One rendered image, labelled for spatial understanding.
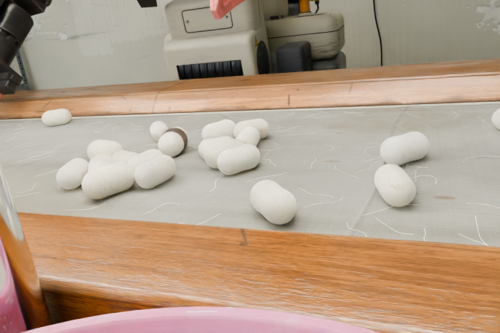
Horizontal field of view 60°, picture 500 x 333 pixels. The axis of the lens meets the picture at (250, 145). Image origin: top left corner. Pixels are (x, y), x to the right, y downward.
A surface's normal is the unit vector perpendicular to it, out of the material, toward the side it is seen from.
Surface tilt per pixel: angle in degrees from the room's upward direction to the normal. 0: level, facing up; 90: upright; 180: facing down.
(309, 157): 0
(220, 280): 0
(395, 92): 45
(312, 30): 90
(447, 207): 0
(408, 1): 90
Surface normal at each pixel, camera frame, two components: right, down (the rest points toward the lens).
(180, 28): -0.26, 0.45
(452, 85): -0.33, -0.44
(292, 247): -0.12, -0.95
